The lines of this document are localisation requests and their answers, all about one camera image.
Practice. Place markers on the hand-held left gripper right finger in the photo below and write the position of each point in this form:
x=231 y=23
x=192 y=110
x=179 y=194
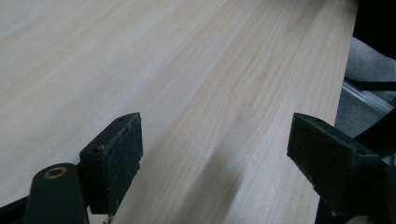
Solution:
x=330 y=161

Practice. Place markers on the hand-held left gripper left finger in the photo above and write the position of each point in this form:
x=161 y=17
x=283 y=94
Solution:
x=115 y=161

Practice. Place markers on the metal rail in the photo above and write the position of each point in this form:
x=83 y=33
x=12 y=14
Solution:
x=367 y=98

